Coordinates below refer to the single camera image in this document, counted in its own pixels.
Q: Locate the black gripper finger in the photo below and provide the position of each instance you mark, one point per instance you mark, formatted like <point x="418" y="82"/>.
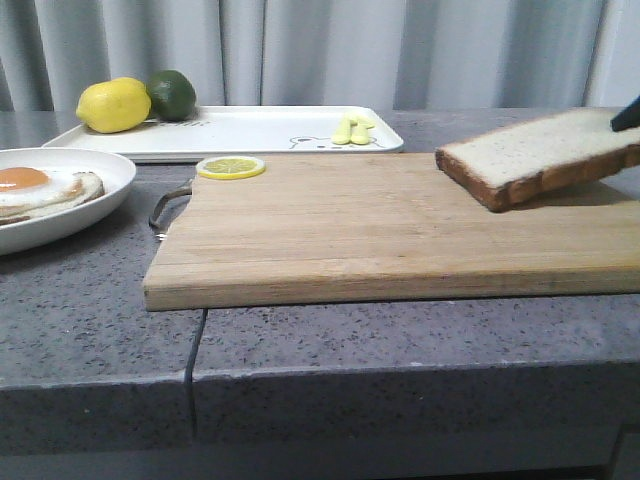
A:
<point x="627" y="118"/>

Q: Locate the bread slice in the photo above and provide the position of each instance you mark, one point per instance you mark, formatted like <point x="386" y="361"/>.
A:
<point x="513" y="164"/>
<point x="92" y="189"/>

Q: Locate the white round plate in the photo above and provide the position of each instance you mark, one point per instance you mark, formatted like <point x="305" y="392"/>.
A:
<point x="116" y="172"/>

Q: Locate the white rectangular tray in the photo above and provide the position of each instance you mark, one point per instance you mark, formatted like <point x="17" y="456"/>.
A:
<point x="227" y="130"/>

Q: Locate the grey curtain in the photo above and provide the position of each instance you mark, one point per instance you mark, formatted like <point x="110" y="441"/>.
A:
<point x="403" y="55"/>

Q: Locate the yellow plastic spoon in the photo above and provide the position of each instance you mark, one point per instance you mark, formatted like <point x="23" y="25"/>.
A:
<point x="360" y="131"/>

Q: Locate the wooden cutting board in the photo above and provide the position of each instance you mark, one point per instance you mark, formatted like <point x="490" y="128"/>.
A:
<point x="362" y="227"/>

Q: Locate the lemon slice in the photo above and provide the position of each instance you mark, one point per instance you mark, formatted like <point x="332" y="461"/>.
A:
<point x="230" y="167"/>

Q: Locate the green lime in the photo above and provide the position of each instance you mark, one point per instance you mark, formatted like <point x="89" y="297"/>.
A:
<point x="172" y="95"/>

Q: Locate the yellow lemon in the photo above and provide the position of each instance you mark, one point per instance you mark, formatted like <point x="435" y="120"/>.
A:
<point x="114" y="106"/>

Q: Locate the fried egg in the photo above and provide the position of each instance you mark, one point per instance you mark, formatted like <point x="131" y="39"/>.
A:
<point x="30" y="187"/>

